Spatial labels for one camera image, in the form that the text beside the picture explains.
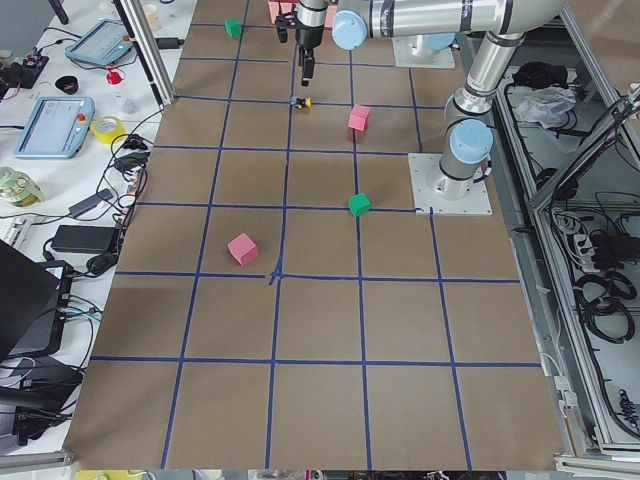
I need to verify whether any green foam cube far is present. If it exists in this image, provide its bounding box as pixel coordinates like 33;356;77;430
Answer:
224;18;242;38

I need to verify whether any black power adapter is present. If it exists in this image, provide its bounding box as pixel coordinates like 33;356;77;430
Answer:
51;225;117;254

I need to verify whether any black bowl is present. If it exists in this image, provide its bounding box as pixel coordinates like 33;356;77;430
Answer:
55;75;79;95

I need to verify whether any yellow emergency stop button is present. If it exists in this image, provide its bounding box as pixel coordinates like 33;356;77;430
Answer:
290;96;313;110

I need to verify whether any yellow tape roll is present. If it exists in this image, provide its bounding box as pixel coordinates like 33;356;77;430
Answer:
90;116;126;144

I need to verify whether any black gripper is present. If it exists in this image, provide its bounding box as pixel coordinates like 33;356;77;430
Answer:
296;0;326;87

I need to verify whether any pink foam cube far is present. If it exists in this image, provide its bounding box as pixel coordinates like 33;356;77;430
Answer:
348;104;371;132

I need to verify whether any white crumpled cloth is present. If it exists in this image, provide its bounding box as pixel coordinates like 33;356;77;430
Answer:
514;86;576;129

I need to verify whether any pink foam cube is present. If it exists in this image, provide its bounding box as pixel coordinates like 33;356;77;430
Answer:
348;104;371;132
227;233;259;266

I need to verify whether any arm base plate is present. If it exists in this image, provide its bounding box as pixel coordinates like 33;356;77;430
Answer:
392;33;455;69
408;153;492;216

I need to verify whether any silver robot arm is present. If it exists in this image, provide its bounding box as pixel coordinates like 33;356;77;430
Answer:
332;0;565;200
274;1;455;87

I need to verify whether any pink plastic bin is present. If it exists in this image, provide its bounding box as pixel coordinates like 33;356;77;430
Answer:
267;0;338;28

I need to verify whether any blue teach pendant far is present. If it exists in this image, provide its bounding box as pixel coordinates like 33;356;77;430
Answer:
65;19;132;67

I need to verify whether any green foam cube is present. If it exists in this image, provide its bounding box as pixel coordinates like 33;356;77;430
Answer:
348;192;371;218
224;18;242;38

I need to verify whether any glass jar with lid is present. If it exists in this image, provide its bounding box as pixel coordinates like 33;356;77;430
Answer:
0;166;43;207

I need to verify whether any black laptop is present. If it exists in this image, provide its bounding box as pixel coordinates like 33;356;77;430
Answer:
1;242;72;360

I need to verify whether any blue teach pendant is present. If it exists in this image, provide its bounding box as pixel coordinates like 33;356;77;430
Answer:
65;19;132;67
14;97;95;159

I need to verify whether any blue teach pendant near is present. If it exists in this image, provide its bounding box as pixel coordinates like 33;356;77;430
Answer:
14;97;95;159

